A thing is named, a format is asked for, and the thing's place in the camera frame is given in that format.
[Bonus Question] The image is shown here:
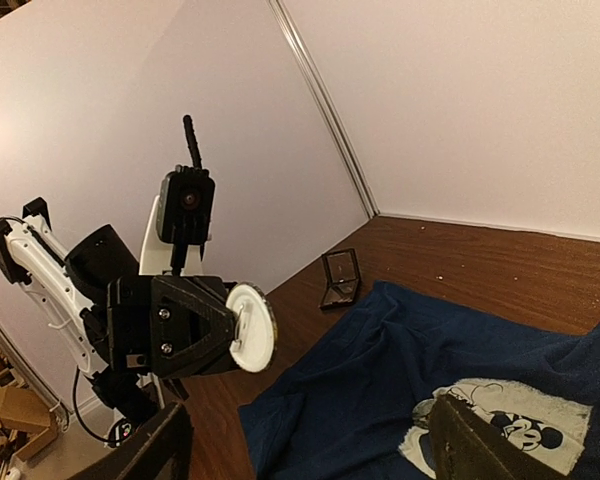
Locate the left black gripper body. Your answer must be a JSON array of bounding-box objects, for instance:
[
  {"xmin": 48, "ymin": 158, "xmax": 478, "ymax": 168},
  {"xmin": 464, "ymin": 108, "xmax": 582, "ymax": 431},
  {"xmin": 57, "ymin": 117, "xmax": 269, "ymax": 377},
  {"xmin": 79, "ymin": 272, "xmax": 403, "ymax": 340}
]
[{"xmin": 104, "ymin": 273, "xmax": 241, "ymax": 381}]

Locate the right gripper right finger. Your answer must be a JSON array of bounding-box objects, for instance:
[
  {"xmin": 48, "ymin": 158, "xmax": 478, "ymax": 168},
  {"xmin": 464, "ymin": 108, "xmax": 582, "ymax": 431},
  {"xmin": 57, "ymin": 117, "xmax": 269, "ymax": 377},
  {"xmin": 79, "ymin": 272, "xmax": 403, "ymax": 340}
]
[{"xmin": 429, "ymin": 394, "xmax": 563, "ymax": 480}]

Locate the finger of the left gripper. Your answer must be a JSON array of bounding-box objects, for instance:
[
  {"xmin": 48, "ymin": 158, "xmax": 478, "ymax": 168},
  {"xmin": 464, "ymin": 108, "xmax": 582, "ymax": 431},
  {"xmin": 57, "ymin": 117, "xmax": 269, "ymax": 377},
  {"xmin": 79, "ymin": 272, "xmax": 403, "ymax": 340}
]
[{"xmin": 150, "ymin": 275, "xmax": 235, "ymax": 378}]

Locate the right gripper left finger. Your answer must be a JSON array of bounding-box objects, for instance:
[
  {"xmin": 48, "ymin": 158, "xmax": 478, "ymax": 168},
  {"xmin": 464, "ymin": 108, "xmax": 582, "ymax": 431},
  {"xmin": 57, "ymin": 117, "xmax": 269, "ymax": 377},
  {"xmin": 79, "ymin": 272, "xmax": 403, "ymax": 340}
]
[{"xmin": 71, "ymin": 402, "xmax": 193, "ymax": 480}]

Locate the starry night round brooch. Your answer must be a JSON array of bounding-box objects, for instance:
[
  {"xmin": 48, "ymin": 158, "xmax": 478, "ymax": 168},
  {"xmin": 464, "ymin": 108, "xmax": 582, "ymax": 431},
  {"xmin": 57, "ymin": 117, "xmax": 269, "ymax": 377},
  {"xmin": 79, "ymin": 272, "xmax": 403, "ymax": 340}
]
[{"xmin": 225, "ymin": 282, "xmax": 278, "ymax": 373}]

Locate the navy white clothing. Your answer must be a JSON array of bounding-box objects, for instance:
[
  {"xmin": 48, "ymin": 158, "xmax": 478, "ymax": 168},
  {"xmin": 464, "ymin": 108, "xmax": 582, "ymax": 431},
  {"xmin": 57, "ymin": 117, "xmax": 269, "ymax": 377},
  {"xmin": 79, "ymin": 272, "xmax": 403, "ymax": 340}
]
[{"xmin": 239, "ymin": 281, "xmax": 600, "ymax": 479}]

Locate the black brooch display box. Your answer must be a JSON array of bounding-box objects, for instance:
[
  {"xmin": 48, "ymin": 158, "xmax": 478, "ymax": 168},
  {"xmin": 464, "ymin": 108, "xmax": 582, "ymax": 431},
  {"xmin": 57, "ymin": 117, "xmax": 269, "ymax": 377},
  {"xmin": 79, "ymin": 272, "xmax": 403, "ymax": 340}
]
[{"xmin": 319, "ymin": 248, "xmax": 361, "ymax": 310}]

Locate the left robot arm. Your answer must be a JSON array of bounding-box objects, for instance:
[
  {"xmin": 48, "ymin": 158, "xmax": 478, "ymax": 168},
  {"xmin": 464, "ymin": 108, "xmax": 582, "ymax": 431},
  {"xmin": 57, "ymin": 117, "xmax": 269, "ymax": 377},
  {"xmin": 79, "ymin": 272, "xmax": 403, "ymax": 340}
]
[{"xmin": 0, "ymin": 197, "xmax": 238, "ymax": 426}]

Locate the cardboard box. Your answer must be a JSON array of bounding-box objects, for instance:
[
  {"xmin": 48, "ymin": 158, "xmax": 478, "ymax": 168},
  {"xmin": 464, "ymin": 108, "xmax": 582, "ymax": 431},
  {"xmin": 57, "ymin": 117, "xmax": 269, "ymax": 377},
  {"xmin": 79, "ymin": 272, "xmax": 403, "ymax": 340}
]
[{"xmin": 0, "ymin": 386, "xmax": 58, "ymax": 462}]

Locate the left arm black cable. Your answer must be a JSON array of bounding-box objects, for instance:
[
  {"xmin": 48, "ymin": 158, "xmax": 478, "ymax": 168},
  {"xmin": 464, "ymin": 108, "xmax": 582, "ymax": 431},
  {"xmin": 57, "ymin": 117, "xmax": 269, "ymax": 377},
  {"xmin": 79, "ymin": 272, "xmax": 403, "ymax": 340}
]
[{"xmin": 181, "ymin": 114, "xmax": 205, "ymax": 171}]

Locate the left aluminium frame post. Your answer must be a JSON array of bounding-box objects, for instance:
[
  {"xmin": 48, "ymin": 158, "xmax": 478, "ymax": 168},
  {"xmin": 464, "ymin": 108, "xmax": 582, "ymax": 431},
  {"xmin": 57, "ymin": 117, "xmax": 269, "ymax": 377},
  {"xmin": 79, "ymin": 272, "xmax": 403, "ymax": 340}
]
[{"xmin": 267, "ymin": 0, "xmax": 380, "ymax": 219}]

